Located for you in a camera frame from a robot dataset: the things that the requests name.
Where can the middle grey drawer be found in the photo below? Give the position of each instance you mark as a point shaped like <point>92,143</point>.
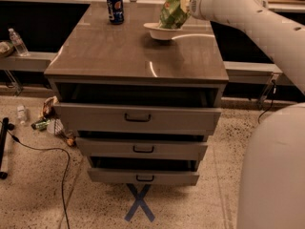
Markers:
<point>129,148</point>

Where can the small water bottle on floor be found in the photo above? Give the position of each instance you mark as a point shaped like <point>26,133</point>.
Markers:
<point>22,114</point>

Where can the blue soda can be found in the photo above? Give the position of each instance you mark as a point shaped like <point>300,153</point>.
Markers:
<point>116,11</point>

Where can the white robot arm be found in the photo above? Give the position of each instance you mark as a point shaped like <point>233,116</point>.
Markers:
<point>272,184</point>

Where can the blue tape cross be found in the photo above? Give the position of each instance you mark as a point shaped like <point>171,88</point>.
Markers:
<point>139,202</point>

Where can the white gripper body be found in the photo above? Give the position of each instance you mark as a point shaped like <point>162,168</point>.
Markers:
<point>200,4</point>

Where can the clear water bottle on ledge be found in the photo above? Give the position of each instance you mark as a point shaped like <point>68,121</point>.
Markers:
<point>18,43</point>

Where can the grey drawer cabinet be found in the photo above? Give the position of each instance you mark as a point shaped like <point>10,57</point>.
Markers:
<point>106,64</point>

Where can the black stand leg left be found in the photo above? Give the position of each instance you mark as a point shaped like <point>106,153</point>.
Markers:
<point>5,147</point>

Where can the grey drawer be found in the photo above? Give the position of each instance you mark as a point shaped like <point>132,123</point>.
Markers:
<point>129,148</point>
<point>143,176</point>
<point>138,119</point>

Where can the green jalapeno chip bag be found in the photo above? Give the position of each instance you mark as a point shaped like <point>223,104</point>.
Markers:
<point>171,16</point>

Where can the snack bag on floor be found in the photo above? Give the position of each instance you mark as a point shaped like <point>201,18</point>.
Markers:
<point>48,107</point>

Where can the bowl on left ledge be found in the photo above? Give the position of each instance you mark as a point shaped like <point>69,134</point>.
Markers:
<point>6,49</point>

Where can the checkered cup on floor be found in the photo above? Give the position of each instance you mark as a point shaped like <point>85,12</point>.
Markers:
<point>55,127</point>

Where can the white paper bowl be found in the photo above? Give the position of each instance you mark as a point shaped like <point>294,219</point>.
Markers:
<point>159,33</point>

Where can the top grey drawer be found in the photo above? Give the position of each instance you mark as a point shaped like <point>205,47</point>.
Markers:
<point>138,119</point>

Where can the green can on floor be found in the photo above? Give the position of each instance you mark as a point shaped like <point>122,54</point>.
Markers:
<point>41,125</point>

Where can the bottom grey drawer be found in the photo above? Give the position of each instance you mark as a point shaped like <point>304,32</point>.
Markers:
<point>143,176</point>

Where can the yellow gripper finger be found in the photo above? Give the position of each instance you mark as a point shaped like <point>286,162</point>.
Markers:
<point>185,5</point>

